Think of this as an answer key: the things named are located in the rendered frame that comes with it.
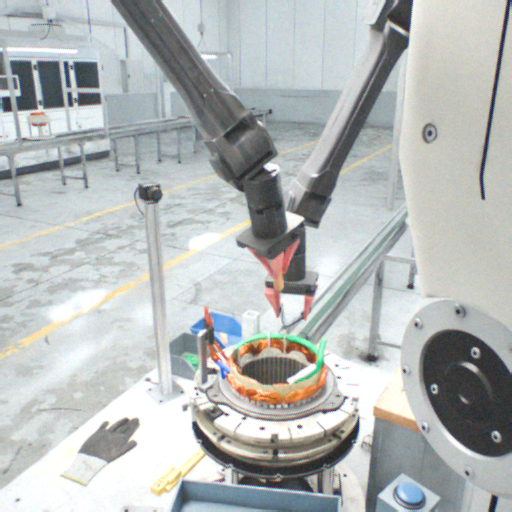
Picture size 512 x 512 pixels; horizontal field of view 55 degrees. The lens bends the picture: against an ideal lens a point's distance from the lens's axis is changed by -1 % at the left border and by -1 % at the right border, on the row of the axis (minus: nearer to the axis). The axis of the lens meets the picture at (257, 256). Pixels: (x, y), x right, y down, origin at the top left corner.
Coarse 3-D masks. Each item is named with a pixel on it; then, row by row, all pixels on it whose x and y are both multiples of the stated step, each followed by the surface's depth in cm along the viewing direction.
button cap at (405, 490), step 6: (402, 486) 77; (408, 486) 77; (414, 486) 77; (402, 492) 76; (408, 492) 76; (414, 492) 76; (420, 492) 76; (402, 498) 75; (408, 498) 75; (414, 498) 75; (420, 498) 75; (408, 504) 75; (414, 504) 75
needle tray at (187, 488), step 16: (192, 480) 76; (176, 496) 73; (192, 496) 77; (208, 496) 76; (224, 496) 76; (240, 496) 75; (256, 496) 75; (272, 496) 74; (288, 496) 74; (304, 496) 74; (320, 496) 73; (336, 496) 73
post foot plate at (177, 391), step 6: (174, 384) 146; (150, 390) 143; (156, 390) 143; (174, 390) 143; (180, 390) 143; (150, 396) 141; (156, 396) 140; (162, 396) 140; (168, 396) 140; (174, 396) 140; (180, 396) 141; (156, 402) 139; (162, 402) 138; (168, 402) 139
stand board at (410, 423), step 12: (396, 372) 103; (396, 384) 99; (384, 396) 95; (396, 396) 95; (384, 408) 92; (396, 408) 92; (408, 408) 92; (396, 420) 91; (408, 420) 90; (420, 432) 89
